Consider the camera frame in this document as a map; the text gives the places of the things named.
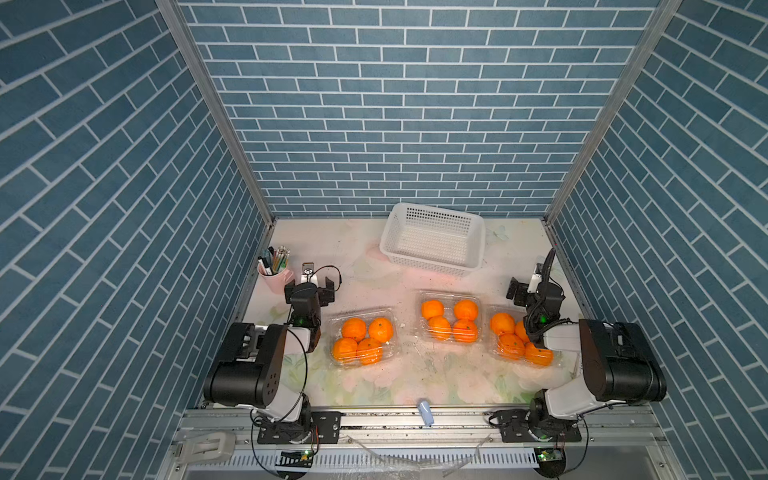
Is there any orange box one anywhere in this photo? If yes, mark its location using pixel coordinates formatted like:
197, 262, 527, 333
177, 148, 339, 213
421, 299, 445, 320
341, 317, 367, 342
490, 312, 516, 336

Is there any orange box three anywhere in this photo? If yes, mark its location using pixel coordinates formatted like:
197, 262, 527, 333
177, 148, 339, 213
497, 333, 525, 360
331, 337, 358, 364
427, 316, 452, 341

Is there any clear plastic clamshell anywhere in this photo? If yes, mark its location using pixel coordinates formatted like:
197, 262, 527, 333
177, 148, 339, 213
486, 305, 563, 369
328, 307, 400, 369
416, 290, 483, 345

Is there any white perforated plastic basket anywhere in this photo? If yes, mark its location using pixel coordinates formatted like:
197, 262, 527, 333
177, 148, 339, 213
379, 203, 486, 277

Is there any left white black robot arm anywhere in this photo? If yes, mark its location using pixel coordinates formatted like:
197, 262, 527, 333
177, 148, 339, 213
203, 275, 341, 428

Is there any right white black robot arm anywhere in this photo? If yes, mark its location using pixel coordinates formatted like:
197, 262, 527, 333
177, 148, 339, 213
507, 275, 667, 429

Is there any pink metal pen bucket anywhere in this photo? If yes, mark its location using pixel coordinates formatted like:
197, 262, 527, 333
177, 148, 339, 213
257, 262, 295, 296

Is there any orange left box four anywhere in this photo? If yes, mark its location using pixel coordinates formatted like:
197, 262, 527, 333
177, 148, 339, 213
356, 338, 383, 365

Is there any orange middle box four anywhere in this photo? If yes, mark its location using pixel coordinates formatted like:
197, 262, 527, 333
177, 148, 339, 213
452, 320, 479, 343

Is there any small light blue cylinder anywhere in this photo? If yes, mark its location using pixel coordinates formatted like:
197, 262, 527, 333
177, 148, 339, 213
417, 399, 434, 427

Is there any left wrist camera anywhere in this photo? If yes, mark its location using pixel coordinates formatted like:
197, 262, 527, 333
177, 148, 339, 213
301, 262, 318, 285

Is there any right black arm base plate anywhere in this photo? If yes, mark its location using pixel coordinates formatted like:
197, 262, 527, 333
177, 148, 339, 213
488, 409, 582, 443

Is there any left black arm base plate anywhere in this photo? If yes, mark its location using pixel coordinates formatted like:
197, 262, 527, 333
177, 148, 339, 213
256, 410, 342, 445

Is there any white clamp on rail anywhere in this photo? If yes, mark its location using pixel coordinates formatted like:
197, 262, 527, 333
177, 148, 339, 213
177, 431, 237, 465

